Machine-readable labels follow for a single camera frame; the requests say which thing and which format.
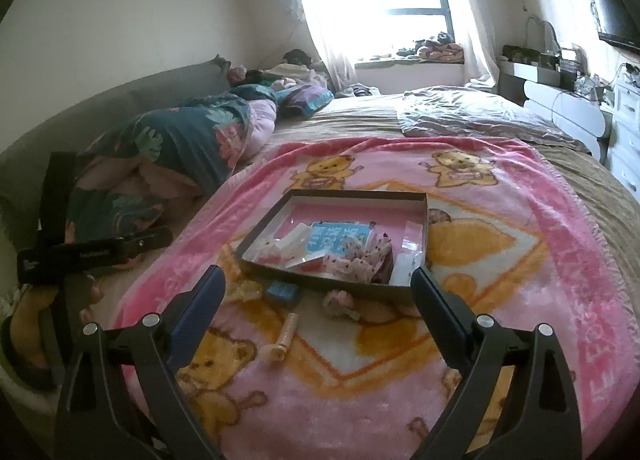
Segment white sheer curtain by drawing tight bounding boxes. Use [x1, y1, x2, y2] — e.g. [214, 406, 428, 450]
[286, 0, 502, 91]

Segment pink round hair clip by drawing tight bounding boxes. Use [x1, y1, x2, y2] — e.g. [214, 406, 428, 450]
[323, 290, 362, 321]

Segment dark cardboard box pink inside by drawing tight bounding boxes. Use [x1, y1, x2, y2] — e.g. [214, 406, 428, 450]
[235, 188, 430, 305]

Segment vanity mirror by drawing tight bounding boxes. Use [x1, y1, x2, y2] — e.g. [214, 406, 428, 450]
[524, 14, 560, 55]

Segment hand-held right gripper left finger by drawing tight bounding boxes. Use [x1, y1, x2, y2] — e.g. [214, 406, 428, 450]
[55, 265, 228, 460]

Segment dark green floral duvet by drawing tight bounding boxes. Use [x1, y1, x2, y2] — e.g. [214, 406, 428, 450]
[65, 82, 279, 272]

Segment person's left hand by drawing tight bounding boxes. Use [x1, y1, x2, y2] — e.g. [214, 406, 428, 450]
[7, 274, 105, 375]

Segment black flat television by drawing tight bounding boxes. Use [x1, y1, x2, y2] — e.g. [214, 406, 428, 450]
[584, 0, 640, 49]

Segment white rounded vanity desk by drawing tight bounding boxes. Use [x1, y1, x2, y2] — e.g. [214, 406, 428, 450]
[521, 79, 610, 167]

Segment spotted white hair claw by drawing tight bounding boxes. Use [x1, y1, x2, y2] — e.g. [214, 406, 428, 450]
[322, 232, 394, 284]

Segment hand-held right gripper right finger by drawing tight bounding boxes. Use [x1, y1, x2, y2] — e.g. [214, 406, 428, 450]
[410, 266, 583, 460]

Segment pile of clothes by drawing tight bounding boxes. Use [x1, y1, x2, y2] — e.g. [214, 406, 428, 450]
[227, 49, 332, 92]

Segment clear bag with hair clip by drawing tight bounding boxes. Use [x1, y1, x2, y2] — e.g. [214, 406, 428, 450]
[234, 281, 264, 304]

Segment dark organizer tray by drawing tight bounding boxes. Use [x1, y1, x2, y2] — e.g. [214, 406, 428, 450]
[501, 44, 584, 91]

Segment beige bed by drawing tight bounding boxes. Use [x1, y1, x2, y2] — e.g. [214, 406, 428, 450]
[90, 87, 640, 460]

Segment cream gold spiral hair clip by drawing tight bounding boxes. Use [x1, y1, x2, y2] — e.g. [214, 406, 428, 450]
[264, 312, 300, 365]

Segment purple pillow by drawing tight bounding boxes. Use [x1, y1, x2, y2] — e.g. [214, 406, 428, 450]
[276, 84, 335, 117]

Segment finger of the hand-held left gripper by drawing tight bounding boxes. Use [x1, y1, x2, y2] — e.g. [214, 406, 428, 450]
[36, 151, 77, 247]

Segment long clear plastic packet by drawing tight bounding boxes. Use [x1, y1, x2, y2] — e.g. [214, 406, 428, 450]
[252, 221, 327, 269]

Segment person's left forearm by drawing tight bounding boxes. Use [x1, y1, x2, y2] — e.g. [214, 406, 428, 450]
[0, 315, 57, 393]

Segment pink bear printed blanket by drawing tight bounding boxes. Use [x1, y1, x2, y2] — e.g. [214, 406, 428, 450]
[111, 136, 637, 460]

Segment grey headboard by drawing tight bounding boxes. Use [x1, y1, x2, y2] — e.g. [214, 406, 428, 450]
[0, 56, 232, 211]

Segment blue printed card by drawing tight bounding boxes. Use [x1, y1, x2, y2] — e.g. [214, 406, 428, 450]
[307, 221, 373, 257]

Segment small blue box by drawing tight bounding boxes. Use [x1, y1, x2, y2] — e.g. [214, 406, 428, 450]
[265, 281, 301, 305]

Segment white drawer dresser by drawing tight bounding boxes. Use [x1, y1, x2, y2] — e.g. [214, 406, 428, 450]
[601, 74, 640, 202]

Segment clothes on window sill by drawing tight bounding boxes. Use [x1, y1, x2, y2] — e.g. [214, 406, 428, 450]
[399, 31, 467, 62]

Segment crumpled lavender sheet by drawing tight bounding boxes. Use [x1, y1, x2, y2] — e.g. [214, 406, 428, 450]
[396, 86, 592, 154]

